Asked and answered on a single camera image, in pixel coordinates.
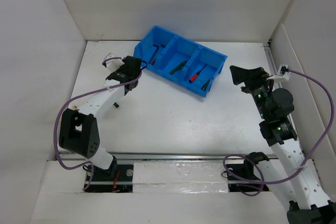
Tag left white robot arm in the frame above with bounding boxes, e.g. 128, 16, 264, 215
54, 56, 148, 180

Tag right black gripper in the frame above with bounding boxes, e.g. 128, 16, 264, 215
230, 65, 275, 119

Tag aluminium side rail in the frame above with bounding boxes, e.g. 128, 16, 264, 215
263, 44, 278, 75

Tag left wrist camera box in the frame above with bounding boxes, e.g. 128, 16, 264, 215
102, 53, 124, 73

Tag blue three-compartment plastic bin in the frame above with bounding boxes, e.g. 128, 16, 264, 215
133, 26, 227, 97

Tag red-handled screwdriver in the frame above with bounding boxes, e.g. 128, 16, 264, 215
188, 64, 207, 83

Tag aluminium front rail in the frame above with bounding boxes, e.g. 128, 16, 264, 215
56, 151, 279, 162

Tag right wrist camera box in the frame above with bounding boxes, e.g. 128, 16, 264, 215
267, 64, 291, 83

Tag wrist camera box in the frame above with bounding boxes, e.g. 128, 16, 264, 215
267, 64, 291, 83
102, 53, 124, 73

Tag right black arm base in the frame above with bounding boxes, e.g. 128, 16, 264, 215
221, 152, 269, 196

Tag large green-handled screwdriver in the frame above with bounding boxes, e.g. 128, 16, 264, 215
201, 79, 213, 92

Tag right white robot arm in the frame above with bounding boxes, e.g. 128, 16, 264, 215
226, 65, 335, 223

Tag green-handled cutting pliers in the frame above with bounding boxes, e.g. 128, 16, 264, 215
169, 61, 187, 75

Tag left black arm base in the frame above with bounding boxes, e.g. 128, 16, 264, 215
82, 164, 134, 193

